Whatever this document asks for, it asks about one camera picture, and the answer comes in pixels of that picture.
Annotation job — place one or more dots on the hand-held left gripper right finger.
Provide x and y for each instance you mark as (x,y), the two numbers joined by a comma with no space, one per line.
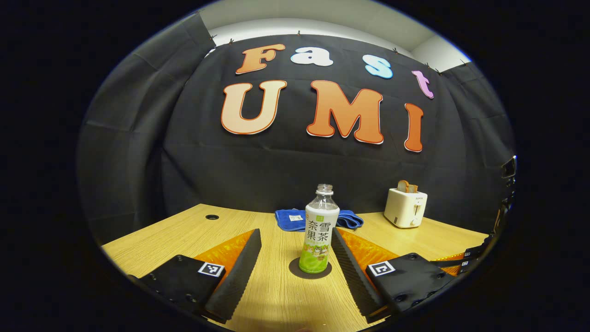
(352,276)

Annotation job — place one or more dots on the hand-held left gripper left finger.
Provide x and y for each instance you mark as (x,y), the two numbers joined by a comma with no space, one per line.
(239,276)

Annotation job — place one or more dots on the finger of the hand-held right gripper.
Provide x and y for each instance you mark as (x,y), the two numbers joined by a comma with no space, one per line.
(472,252)
(468,265)

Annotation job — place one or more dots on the dark round coaster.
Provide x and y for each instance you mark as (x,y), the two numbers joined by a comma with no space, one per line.
(295,272)

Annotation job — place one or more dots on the clear plastic water bottle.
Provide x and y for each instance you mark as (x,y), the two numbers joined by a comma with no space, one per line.
(319,230)

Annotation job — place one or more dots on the blue towel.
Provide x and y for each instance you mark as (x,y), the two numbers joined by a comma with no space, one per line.
(290,221)

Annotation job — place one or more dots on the cream toaster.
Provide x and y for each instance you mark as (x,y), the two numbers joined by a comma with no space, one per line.
(405,210)

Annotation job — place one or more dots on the toasted bread slice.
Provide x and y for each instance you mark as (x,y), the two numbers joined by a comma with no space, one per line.
(403,186)
(413,188)

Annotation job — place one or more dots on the black backdrop cloth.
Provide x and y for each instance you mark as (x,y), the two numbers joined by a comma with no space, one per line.
(276,175)

